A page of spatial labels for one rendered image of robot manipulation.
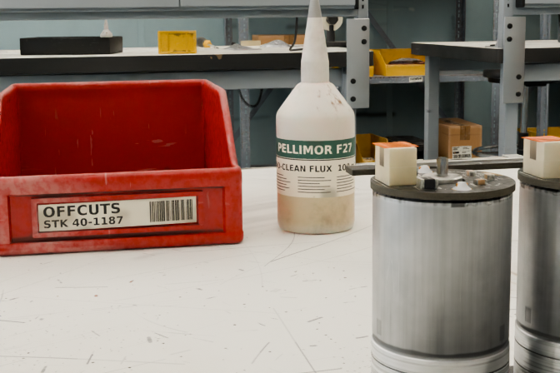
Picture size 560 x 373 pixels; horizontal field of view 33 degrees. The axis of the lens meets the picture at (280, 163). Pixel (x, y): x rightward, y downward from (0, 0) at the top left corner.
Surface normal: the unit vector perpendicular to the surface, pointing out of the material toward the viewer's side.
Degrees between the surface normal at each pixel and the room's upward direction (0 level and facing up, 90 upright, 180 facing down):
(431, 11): 90
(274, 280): 0
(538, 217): 90
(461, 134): 94
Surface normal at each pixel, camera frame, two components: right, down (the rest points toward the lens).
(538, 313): -0.83, 0.10
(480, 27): 0.20, 0.15
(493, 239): 0.56, 0.12
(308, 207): -0.18, 0.11
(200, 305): -0.01, -0.99
